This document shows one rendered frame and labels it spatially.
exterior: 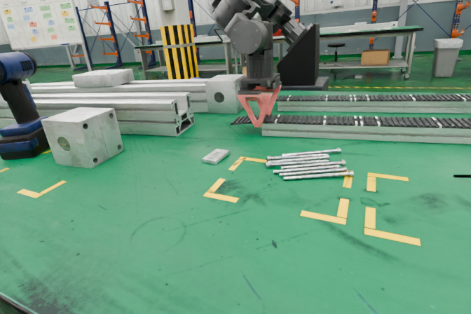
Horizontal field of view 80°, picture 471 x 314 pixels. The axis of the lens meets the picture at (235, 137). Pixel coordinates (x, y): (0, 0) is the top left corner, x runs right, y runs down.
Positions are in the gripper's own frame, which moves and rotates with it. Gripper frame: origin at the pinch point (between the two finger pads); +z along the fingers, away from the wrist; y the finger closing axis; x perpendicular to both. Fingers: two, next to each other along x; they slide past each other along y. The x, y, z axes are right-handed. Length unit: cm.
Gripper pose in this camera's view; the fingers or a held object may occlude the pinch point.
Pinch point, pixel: (261, 118)
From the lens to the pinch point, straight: 62.9
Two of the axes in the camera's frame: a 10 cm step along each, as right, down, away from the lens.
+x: 9.4, 0.5, -3.4
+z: 0.7, 9.4, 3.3
